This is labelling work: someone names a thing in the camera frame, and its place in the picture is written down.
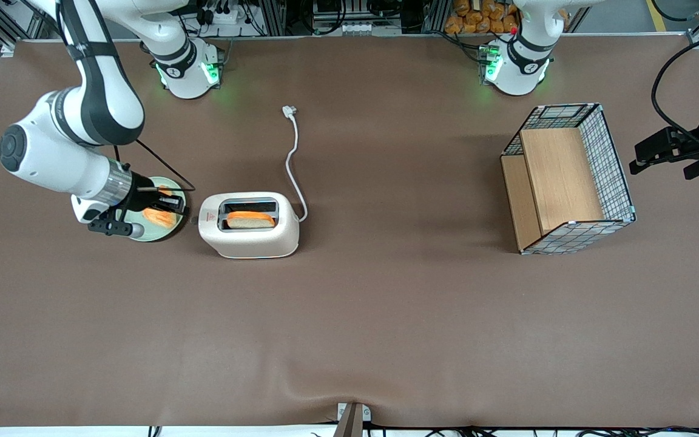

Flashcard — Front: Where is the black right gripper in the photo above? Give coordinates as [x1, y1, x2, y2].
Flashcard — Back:
[118, 172, 189, 220]

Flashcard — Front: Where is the white two-slot toaster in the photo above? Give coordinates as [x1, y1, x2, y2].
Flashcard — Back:
[198, 192, 300, 260]

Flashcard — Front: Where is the triangular orange bread piece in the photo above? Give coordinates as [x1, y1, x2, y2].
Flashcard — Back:
[142, 191, 179, 229]

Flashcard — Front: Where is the pale green round plate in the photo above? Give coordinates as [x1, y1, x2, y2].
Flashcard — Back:
[126, 176, 187, 242]

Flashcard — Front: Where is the toast slice with orange crust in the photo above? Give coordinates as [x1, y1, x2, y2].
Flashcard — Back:
[226, 211, 276, 229]

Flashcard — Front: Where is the wooden stepped board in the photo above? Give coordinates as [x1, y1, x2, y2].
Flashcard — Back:
[501, 127, 605, 251]

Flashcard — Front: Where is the white power strip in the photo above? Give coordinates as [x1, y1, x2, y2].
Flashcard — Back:
[201, 3, 248, 26]

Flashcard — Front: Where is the pile of orange bread rolls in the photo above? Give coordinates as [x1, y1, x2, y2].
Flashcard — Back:
[445, 0, 521, 35]

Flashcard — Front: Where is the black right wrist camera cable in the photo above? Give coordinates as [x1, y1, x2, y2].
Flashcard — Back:
[113, 138, 197, 194]

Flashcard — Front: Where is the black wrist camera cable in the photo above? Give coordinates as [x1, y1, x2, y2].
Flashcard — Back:
[113, 138, 197, 194]
[651, 29, 699, 149]

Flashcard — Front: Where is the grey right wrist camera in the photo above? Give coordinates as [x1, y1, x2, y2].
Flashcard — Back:
[87, 217, 145, 239]

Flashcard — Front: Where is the wire mesh basket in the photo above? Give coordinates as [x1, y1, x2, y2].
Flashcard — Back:
[500, 103, 637, 256]

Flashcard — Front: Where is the black left wrist camera cable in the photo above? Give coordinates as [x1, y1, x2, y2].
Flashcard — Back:
[651, 29, 699, 149]

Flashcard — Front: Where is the white power cable with plug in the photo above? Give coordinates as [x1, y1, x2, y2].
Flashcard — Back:
[282, 106, 309, 223]

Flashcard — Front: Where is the metal table edge bracket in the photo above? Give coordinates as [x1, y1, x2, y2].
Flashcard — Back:
[336, 402, 372, 437]

